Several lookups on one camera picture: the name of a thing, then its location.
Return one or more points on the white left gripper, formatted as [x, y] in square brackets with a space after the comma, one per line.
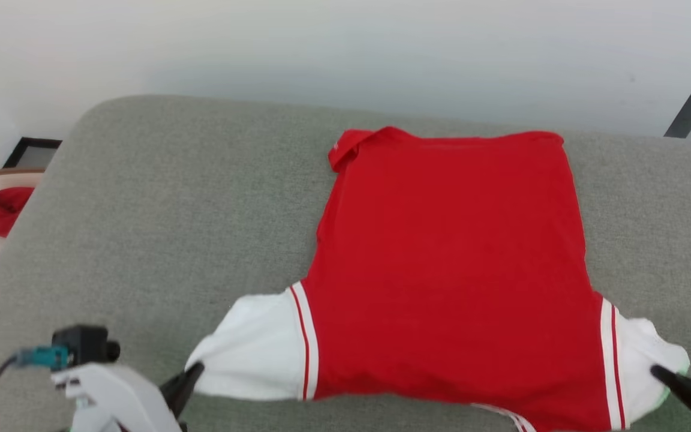
[117, 399]

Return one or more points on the red and white shirt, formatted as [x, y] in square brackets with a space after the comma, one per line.
[447, 270]

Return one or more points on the grey fabric sofa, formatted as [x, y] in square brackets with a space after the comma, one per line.
[159, 228]

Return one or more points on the red garment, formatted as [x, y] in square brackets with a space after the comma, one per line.
[5, 210]

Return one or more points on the black skirting board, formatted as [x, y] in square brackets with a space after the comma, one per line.
[42, 143]

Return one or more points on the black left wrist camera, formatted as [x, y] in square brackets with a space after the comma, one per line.
[84, 343]

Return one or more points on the dark grey round post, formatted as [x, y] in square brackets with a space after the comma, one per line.
[688, 114]

